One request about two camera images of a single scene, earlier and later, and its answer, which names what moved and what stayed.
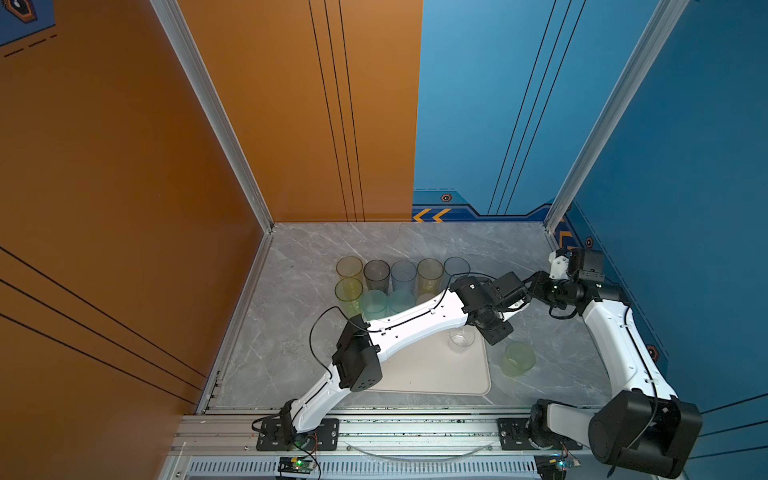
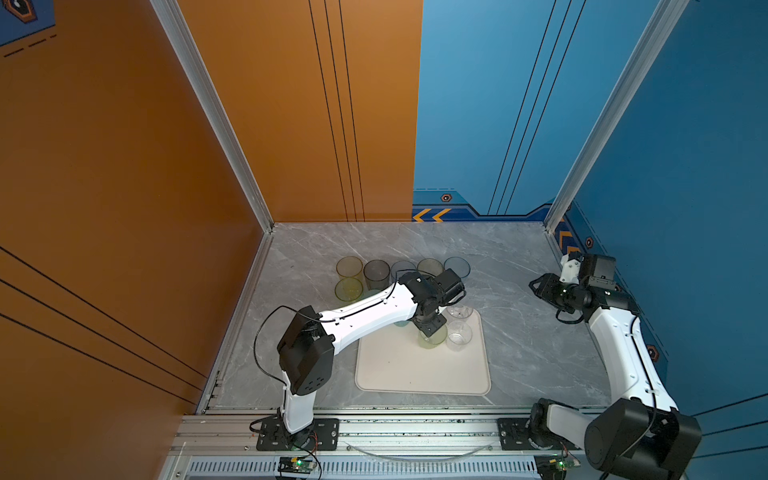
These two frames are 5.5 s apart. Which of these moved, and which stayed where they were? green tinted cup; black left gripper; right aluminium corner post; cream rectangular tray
Moved: black left gripper
Stayed: right aluminium corner post; green tinted cup; cream rectangular tray
